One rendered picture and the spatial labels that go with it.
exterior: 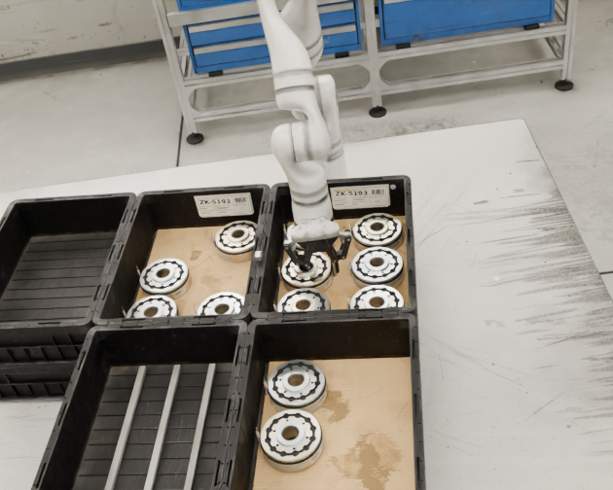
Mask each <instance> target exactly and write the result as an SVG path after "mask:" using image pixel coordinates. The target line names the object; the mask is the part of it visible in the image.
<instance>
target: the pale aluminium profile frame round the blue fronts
mask: <svg viewBox="0 0 613 490"><path fill-rule="evenodd" d="M152 2H153V6H154V9H155V13H156V17H157V20H158V24H159V28H160V31H161V34H162V40H163V44H164V48H165V51H166V55H167V59H168V62H169V66H170V70H171V73H172V77H173V81H174V84H175V87H176V91H177V94H178V98H179V102H180V105H181V109H182V113H183V116H184V120H185V124H186V126H187V130H188V134H190V135H189V136H188V137H187V138H186V141H187V143H188V144H191V145H195V144H198V143H200V142H201V141H202V140H203V135H202V134H201V133H197V132H198V131H197V129H198V127H197V122H203V121H210V120H216V119H223V118H229V117H236V116H243V115H250V114H257V113H264V112H270V111H276V110H283V109H280V108H279V107H278V106H277V103H276V98H272V99H265V100H259V101H252V102H245V103H238V104H232V105H225V106H219V107H212V108H205V109H201V108H199V107H197V106H196V102H197V90H198V88H205V87H211V86H218V85H224V84H231V83H238V82H244V81H251V80H258V79H264V78H271V77H273V75H272V68H271V65H264V66H257V67H251V68H244V69H237V70H231V71H224V72H223V70H219V71H212V72H208V74H204V75H199V74H195V72H194V68H193V64H192V61H191V57H190V63H189V56H190V53H189V49H188V45H187V41H186V37H185V33H184V29H183V25H186V24H193V23H200V22H206V21H212V20H218V19H225V18H237V17H243V16H250V15H256V14H259V8H258V4H257V0H251V1H245V2H238V3H232V4H226V5H220V6H213V7H207V8H200V9H194V10H188V11H182V12H175V13H169V14H168V13H167V11H166V7H165V3H164V1H163V0H152ZM358 5H359V16H360V25H361V36H362V47H363V50H361V51H362V52H338V53H335V55H330V56H323V57H320V58H319V60H318V62H317V63H316V64H315V66H314V67H313V68H312V71H317V70H324V69H331V68H338V67H344V66H350V65H357V64H360V65H362V66H364V67H365V68H366V71H367V76H368V80H367V81H366V82H365V83H364V84H362V86H358V87H346V88H339V89H337V95H338V101H344V100H350V99H357V98H364V97H371V96H372V103H373V107H374V108H372V109H371V110H370V111H369V115H370V117H372V118H381V117H384V116H385V115H386V109H385V108H383V107H379V106H382V104H381V96H382V95H385V94H390V93H397V92H404V91H411V90H418V89H425V88H437V87H444V86H450V85H457V84H464V83H471V82H478V81H484V80H491V79H498V78H505V77H511V76H518V75H524V74H531V73H538V72H545V71H552V70H559V76H560V78H561V80H560V81H557V82H556V83H555V88H556V89H558V90H562V91H566V90H571V89H573V86H574V85H573V83H572V82H570V81H567V80H566V79H571V69H572V58H573V49H574V39H575V29H576V18H577V9H578V0H565V8H564V7H563V5H562V4H561V2H560V1H559V0H555V7H554V17H555V18H556V20H557V21H558V22H554V23H549V22H541V23H534V24H529V25H524V26H523V27H521V28H514V29H507V30H501V31H494V32H488V33H481V34H475V35H468V36H461V37H454V38H448V39H442V40H435V41H428V42H421V43H415V44H411V43H403V44H396V46H395V47H389V48H382V49H378V44H377V32H376V27H379V15H375V8H374V0H358ZM180 25H182V30H181V38H180V46H179V49H178V50H177V49H176V45H175V42H174V38H173V34H172V30H171V27H173V26H180ZM558 35H562V42H561V41H560V39H559V37H558ZM542 37H544V39H545V40H546V42H547V44H548V45H549V47H550V49H551V50H552V52H553V54H554V55H555V57H552V58H545V59H538V60H532V61H526V62H519V63H512V64H505V65H498V66H491V67H486V68H479V69H472V70H465V71H458V72H451V73H445V74H439V75H432V76H425V77H418V78H411V79H405V80H399V81H392V82H388V81H386V80H385V79H384V78H382V77H381V76H380V74H379V69H380V67H381V66H382V65H383V64H384V63H385V62H387V60H390V59H397V58H404V57H410V56H417V55H424V54H431V53H442V52H449V51H456V50H463V49H470V48H476V47H482V46H489V45H496V44H503V43H509V42H516V41H522V40H529V39H536V38H542ZM188 66H189V72H188ZM187 75H188V77H187ZM191 133H193V134H191Z"/></svg>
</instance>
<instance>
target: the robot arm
mask: <svg viewBox="0 0 613 490"><path fill-rule="evenodd" d="M257 4H258V8H259V13H260V17H261V21H262V25H263V28H264V32H265V36H266V40H267V44H268V48H269V52H270V62H271V68H272V75H273V83H274V91H275V98H276V103H277V106H278V107H279V108H280V109H283V110H291V112H292V114H293V116H294V117H295V118H296V119H298V120H308V121H307V122H294V123H287V124H282V125H279V126H277V127H276V128H275V129H274V131H273V133H272V135H271V139H270V142H271V147H272V150H273V153H274V155H275V157H276V159H277V160H278V162H279V164H280V165H281V167H282V169H283V171H284V173H285V175H286V177H287V179H288V183H289V187H290V193H291V198H292V211H293V216H294V222H295V227H293V228H292V229H291V230H290V236H291V239H289V238H284V239H283V247H284V250H285V252H286V253H287V255H288V256H289V258H290V259H291V261H292V262H293V264H294V265H295V266H298V265H300V264H301V265H303V266H304V267H305V271H309V270H311V263H310V260H311V256H312V254H314V253H318V252H326V253H327V255H328V257H330V259H331V264H332V269H333V275H334V276H337V273H339V272H340V269H339V260H345V259H346V257H347V253H348V250H349V246H350V242H351V233H350V230H349V229H346V230H345V231H344V232H343V231H340V229H339V225H338V224H337V223H335V222H334V217H333V210H332V203H331V199H330V196H329V193H328V186H327V180H329V179H344V178H347V171H346V164H345V157H344V150H343V138H342V132H341V126H340V119H339V107H338V105H339V102H338V95H337V88H336V83H335V81H334V79H333V77H332V76H331V75H328V74H325V75H318V76H312V68H313V67H314V66H315V64H316V63H317V62H318V60H319V58H320V56H321V54H322V52H323V46H324V45H323V37H322V29H321V24H320V19H319V14H318V9H317V3H316V0H289V1H288V3H287V4H286V6H285V7H284V8H283V10H282V11H281V13H279V11H278V9H277V8H276V5H275V3H274V0H257ZM338 238H339V239H340V241H341V243H342V244H341V247H340V250H339V251H336V250H335V248H334V245H333V244H334V243H335V241H336V240H337V239H338ZM296 244H298V245H299V246H301V247H302V248H303V249H305V250H304V255H303V256H300V255H299V253H298V252H297V250H296V249H295V248H296Z"/></svg>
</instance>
